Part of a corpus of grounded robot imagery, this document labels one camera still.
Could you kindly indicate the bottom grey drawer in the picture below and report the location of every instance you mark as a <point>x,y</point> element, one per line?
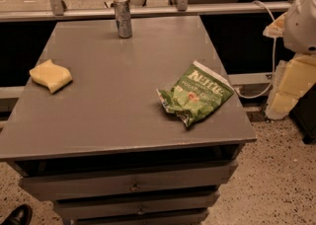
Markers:
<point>179,217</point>

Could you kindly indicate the middle grey drawer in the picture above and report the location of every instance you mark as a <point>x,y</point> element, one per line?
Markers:
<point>137,205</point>

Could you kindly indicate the top grey drawer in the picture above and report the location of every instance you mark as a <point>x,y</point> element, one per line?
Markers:
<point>114,182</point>

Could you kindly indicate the yellow sponge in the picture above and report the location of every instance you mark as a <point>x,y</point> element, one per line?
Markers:
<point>50,75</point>

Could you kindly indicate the silver redbull can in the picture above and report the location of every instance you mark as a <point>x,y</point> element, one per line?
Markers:
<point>123,18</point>

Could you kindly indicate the green jalapeno chip bag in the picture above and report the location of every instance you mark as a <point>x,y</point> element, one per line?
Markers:
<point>198,93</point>

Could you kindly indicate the grey drawer cabinet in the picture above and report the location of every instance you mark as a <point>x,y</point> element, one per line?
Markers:
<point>109,117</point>

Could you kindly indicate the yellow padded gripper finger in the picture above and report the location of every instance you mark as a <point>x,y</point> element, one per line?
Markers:
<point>293,79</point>

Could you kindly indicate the grey drawer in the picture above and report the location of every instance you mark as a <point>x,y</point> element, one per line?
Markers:
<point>137,205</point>
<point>179,217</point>
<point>114,182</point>

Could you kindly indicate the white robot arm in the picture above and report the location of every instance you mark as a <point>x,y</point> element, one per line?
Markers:
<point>297,28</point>

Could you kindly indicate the black shoe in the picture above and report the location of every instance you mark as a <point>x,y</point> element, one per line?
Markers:
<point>21,215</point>

